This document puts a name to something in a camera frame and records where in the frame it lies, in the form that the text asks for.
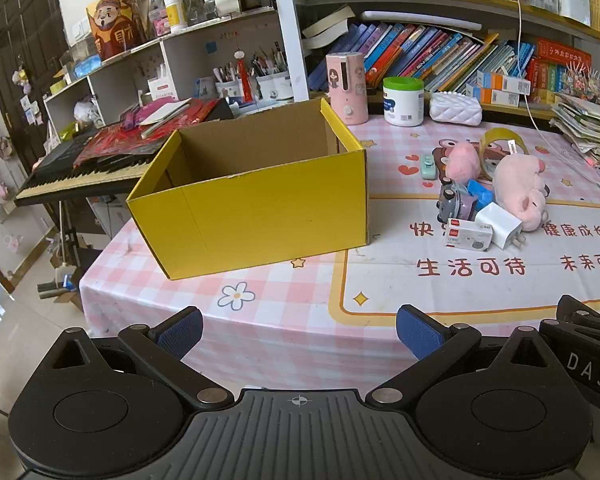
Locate small pink plush toy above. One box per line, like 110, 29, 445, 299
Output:
432, 141, 482, 183

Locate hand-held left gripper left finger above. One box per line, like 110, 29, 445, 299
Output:
49, 306, 236, 414

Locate blue packet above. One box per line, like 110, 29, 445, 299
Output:
72, 55, 103, 78

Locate white desk organizer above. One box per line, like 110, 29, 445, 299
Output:
555, 0, 593, 28

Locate dark door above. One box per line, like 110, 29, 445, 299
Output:
0, 0, 61, 171

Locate red shiny cloth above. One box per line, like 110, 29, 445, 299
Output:
72, 99, 221, 166

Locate white bottle yellow label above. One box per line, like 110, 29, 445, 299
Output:
164, 0, 188, 31

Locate pink patterned box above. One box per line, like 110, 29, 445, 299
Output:
150, 7, 171, 36

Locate small white box red label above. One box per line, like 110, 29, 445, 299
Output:
442, 218, 494, 252

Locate grey notebook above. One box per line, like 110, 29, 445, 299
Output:
140, 105, 191, 139

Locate thick white-paged books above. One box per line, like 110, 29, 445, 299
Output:
302, 5, 356, 51

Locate white jar green lid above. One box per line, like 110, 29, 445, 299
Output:
382, 76, 425, 127

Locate black electronic keyboard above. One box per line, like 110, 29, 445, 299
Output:
14, 99, 236, 208

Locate red tassel ornament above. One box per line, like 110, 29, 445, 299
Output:
234, 50, 255, 103

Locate bunch of pens and brushes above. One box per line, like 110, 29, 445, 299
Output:
212, 47, 288, 83

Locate pink cartoon humidifier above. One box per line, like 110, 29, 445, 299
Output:
326, 52, 370, 126

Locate grey-blue toy car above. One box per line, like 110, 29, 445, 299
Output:
437, 180, 468, 221

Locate red boxed book set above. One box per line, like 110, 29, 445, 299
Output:
527, 37, 593, 106

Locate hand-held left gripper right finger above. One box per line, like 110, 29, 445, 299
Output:
365, 304, 570, 410

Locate blue toy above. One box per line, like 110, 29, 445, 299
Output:
467, 179, 496, 211

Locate black keyboard stand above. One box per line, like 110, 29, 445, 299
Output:
37, 200, 101, 301

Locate yellow cardboard box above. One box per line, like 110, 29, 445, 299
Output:
125, 97, 370, 281

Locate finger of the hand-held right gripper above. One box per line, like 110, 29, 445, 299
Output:
556, 294, 600, 332

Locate white cable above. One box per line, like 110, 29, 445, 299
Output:
516, 0, 596, 161

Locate white shelf unit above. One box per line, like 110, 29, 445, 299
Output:
44, 7, 293, 131

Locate white plastic bag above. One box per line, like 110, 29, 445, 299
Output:
74, 99, 103, 126

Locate white charger plug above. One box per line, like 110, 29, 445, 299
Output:
475, 201, 527, 251

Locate stack of papers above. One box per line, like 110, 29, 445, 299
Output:
550, 92, 600, 171

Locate white quilted pouch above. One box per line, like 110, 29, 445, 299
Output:
428, 91, 483, 126

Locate magenta cloth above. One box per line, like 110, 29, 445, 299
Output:
121, 100, 181, 130

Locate yellow tape roll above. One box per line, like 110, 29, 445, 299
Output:
480, 127, 530, 183

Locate red white card box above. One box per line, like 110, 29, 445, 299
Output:
147, 76, 178, 103

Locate large pink plush pig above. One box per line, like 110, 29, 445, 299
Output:
492, 152, 551, 233

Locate stack of orange white boxes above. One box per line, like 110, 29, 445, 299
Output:
467, 70, 531, 107

